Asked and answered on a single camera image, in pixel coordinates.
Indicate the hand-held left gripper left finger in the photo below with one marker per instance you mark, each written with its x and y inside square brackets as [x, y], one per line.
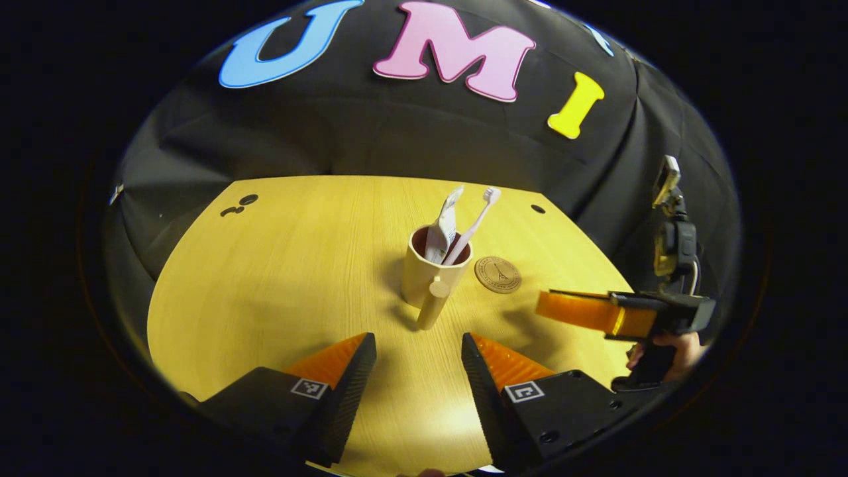
[348, 397]

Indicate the wooden desktop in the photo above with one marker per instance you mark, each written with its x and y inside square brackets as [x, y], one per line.
[298, 278]

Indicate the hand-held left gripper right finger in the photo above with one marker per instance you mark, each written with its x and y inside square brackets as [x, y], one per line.
[487, 397]

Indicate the white toothbrush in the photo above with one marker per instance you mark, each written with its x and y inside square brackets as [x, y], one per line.
[474, 225]

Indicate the beige cup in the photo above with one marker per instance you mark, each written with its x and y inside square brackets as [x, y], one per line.
[421, 278]

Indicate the black backdrop cloth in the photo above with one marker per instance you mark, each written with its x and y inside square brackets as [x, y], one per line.
[371, 126]

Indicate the white toothpaste tube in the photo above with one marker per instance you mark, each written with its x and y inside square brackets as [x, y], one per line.
[442, 228]

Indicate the round brown coaster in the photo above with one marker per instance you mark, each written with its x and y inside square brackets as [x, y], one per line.
[497, 275]

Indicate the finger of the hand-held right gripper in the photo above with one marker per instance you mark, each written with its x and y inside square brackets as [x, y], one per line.
[576, 310]

